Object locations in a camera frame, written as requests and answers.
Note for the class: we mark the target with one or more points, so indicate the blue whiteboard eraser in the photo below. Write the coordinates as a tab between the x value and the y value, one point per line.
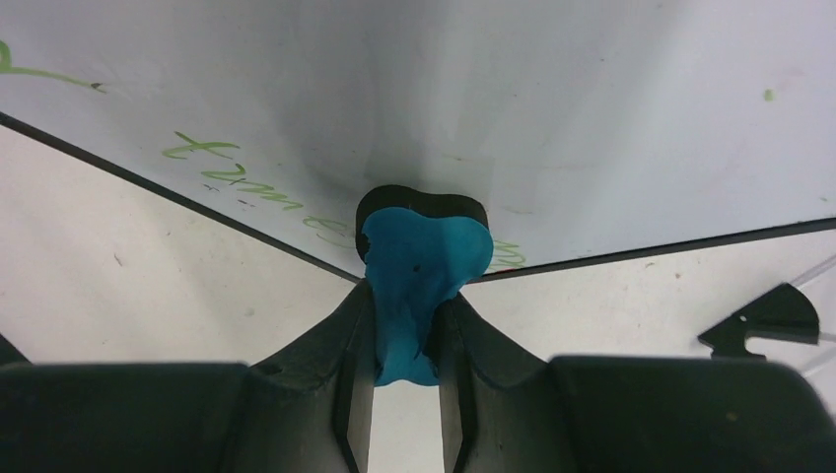
419	250

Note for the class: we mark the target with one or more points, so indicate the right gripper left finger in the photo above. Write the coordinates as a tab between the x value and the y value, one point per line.
307	408

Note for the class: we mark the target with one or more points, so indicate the wire whiteboard stand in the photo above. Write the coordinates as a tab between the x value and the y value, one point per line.
785	314

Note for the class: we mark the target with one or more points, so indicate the small black-framed whiteboard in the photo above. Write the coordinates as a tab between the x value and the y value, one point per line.
588	130

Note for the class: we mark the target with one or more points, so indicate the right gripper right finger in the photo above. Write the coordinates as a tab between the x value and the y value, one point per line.
505	410

